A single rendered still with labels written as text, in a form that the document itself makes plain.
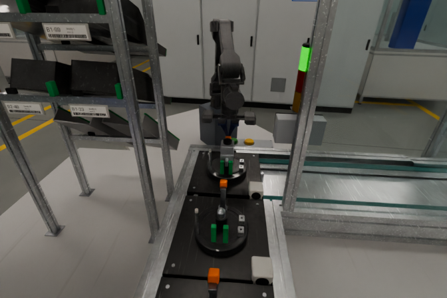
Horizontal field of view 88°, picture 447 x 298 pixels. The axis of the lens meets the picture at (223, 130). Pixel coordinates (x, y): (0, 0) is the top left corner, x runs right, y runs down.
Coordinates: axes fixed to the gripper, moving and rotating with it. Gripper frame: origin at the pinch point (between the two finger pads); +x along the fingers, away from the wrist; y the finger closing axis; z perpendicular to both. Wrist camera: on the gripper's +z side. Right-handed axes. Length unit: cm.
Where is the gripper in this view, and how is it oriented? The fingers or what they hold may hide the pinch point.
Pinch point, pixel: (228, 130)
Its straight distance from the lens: 83.5
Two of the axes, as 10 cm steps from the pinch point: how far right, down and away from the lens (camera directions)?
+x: -0.1, 8.8, 4.8
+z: 0.8, -4.8, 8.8
